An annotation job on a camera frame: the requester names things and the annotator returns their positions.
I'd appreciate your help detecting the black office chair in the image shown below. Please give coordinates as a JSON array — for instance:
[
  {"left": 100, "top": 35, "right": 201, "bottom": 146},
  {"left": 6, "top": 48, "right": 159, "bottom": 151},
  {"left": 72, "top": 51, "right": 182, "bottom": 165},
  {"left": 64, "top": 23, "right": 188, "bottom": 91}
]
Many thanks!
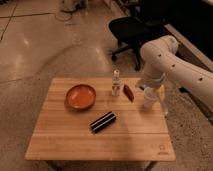
[{"left": 109, "top": 0, "right": 169, "bottom": 71}]

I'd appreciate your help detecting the orange wooden bowl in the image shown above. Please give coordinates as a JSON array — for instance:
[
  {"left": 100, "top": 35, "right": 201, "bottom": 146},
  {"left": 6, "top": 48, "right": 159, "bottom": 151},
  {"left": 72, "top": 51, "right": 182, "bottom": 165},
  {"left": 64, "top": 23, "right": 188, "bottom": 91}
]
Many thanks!
[{"left": 65, "top": 84, "right": 96, "bottom": 110}]

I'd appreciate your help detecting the wooden table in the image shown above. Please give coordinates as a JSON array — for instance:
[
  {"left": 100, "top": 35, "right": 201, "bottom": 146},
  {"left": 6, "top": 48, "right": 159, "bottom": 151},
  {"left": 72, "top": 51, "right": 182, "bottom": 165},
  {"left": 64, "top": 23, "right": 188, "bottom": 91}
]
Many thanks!
[{"left": 25, "top": 78, "right": 176, "bottom": 163}]

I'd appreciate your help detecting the clear plastic bottle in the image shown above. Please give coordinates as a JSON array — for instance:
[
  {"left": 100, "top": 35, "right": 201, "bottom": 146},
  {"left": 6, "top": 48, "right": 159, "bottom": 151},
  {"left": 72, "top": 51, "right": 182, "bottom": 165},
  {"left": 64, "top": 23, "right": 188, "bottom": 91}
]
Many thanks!
[{"left": 112, "top": 70, "right": 120, "bottom": 96}]

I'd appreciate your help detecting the dark red oval object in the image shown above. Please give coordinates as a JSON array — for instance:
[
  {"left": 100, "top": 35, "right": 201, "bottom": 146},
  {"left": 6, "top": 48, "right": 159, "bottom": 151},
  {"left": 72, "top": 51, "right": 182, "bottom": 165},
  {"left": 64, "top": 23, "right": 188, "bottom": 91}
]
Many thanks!
[{"left": 123, "top": 85, "right": 134, "bottom": 102}]

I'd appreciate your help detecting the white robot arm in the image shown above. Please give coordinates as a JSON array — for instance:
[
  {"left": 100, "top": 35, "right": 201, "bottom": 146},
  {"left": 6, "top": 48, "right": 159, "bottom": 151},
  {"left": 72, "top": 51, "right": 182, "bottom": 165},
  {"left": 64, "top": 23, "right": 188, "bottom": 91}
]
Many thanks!
[{"left": 139, "top": 35, "right": 213, "bottom": 111}]

